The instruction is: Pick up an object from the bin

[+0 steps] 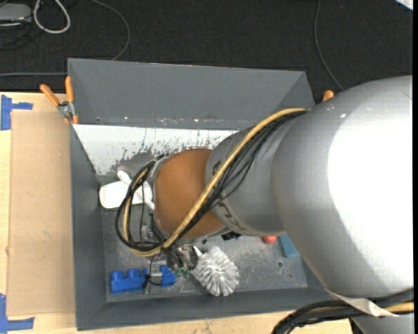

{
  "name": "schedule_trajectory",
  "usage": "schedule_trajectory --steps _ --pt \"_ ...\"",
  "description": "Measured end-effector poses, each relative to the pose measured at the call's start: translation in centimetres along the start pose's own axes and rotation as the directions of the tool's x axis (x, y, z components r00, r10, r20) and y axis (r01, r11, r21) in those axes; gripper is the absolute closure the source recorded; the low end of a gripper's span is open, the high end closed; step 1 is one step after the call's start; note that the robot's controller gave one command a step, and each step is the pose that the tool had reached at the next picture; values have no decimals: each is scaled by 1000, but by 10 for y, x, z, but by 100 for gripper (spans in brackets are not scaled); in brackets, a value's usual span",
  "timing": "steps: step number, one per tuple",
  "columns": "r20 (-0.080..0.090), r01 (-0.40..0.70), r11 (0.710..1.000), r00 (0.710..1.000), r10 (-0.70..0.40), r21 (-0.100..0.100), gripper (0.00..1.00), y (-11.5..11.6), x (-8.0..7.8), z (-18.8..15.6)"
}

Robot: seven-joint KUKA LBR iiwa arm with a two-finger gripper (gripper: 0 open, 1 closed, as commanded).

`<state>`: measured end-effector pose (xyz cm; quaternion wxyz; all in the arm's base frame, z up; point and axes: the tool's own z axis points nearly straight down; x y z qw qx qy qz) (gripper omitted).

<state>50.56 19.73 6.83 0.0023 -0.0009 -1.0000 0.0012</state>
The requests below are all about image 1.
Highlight grey metal bin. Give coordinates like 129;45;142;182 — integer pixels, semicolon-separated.
67;58;336;331

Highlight blue sponge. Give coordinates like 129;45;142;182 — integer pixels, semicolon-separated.
278;234;301;259

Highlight white cloth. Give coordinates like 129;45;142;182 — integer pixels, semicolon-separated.
98;170;156;211

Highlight blue toy brick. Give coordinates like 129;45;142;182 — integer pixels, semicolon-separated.
110;264;177;295

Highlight brown cardboard board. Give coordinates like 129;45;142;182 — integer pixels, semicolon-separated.
6;111;76;317

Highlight white brush head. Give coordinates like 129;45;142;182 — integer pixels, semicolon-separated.
190;245;240;297

